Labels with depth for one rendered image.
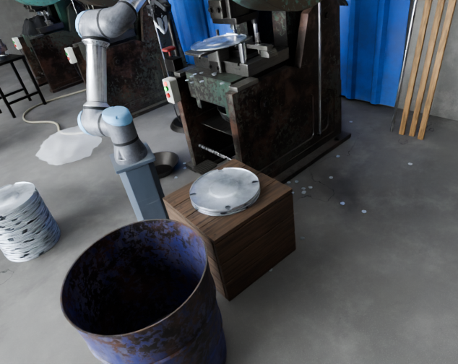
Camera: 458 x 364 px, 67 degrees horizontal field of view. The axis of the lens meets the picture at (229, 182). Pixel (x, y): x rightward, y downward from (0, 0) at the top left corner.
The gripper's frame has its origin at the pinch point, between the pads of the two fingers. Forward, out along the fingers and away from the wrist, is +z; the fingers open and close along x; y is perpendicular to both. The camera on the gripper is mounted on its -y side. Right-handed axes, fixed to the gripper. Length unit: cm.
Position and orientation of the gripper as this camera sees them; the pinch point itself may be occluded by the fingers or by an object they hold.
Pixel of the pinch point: (165, 31)
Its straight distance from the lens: 211.0
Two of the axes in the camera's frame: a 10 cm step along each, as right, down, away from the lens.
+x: -7.5, 4.7, -4.7
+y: -6.5, -3.5, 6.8
